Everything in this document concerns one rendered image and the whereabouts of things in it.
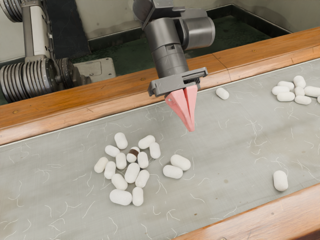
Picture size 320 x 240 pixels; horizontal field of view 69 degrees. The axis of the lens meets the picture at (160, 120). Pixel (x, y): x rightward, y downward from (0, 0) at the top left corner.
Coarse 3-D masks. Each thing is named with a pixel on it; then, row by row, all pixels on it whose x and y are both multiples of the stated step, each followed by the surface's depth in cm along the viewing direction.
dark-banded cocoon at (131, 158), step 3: (132, 147) 44; (135, 147) 44; (138, 150) 44; (129, 153) 43; (129, 156) 43; (132, 156) 43; (135, 156) 43; (129, 159) 43; (132, 159) 43; (135, 159) 43
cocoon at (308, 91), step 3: (306, 87) 52; (309, 87) 52; (312, 87) 51; (315, 87) 52; (306, 90) 52; (309, 90) 51; (312, 90) 51; (315, 90) 51; (318, 90) 51; (306, 93) 52; (309, 93) 52; (312, 93) 51; (315, 93) 51; (318, 93) 51; (312, 96) 52; (315, 96) 52; (318, 96) 51
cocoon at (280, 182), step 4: (276, 172) 38; (280, 172) 38; (284, 172) 38; (276, 176) 38; (280, 176) 37; (284, 176) 37; (276, 180) 37; (280, 180) 37; (284, 180) 37; (276, 184) 37; (280, 184) 36; (284, 184) 36; (276, 188) 37; (280, 188) 36; (284, 188) 36
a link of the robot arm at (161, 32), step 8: (152, 24) 41; (160, 24) 41; (168, 24) 41; (176, 24) 44; (152, 32) 41; (160, 32) 40; (168, 32) 41; (176, 32) 42; (184, 32) 43; (152, 40) 41; (160, 40) 40; (168, 40) 40; (176, 40) 41; (184, 40) 44; (152, 48) 42; (168, 48) 41
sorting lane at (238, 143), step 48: (240, 96) 55; (48, 144) 49; (96, 144) 48; (192, 144) 46; (240, 144) 45; (288, 144) 44; (0, 192) 41; (48, 192) 41; (96, 192) 40; (144, 192) 39; (192, 192) 38; (240, 192) 38; (288, 192) 37
